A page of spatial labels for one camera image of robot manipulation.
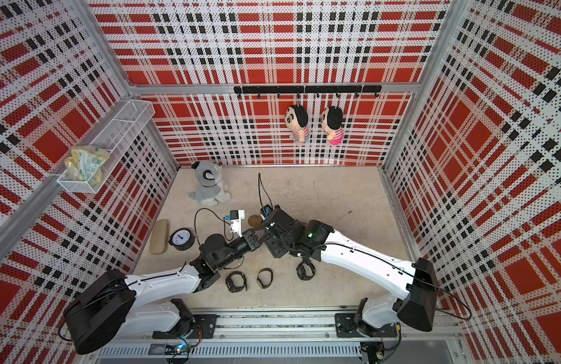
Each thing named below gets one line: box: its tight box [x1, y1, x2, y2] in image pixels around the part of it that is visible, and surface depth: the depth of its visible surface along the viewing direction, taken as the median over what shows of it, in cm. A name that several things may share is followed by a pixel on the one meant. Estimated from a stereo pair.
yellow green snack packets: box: [63, 145, 110, 186], surface depth 64 cm
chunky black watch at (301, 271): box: [295, 259, 317, 281], surface depth 86 cm
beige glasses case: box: [149, 219, 170, 255], surface depth 93 cm
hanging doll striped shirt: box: [284, 104, 310, 143], surface depth 95 cm
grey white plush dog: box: [187, 160, 232, 207], surface depth 100 cm
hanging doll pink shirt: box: [319, 106, 345, 146], surface depth 96 cm
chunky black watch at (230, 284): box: [225, 270, 248, 293], surface depth 82 cm
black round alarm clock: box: [168, 228, 196, 252], surface depth 93 cm
